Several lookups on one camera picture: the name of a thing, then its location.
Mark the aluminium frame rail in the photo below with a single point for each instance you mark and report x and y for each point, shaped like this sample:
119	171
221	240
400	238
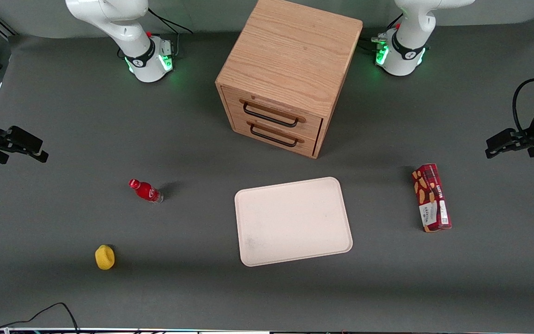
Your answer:
0	25

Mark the grey table mat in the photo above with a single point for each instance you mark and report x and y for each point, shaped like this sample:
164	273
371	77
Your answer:
202	292

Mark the red cookie box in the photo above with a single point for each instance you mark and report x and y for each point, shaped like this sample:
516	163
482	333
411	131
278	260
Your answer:
431	199

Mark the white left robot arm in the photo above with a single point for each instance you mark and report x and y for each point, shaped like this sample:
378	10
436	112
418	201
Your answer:
406	51

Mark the yellow sponge toy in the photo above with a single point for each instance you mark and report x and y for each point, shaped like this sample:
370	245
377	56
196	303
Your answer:
104	258

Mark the red soda bottle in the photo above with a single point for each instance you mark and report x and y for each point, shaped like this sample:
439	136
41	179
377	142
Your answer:
146	191

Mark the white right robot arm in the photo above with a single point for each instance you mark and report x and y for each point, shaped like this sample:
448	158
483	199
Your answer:
132	37

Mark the cream plastic tray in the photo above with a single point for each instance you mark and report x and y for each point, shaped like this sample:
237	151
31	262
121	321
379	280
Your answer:
292	222

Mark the wooden drawer cabinet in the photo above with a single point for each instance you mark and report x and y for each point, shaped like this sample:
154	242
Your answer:
290	51

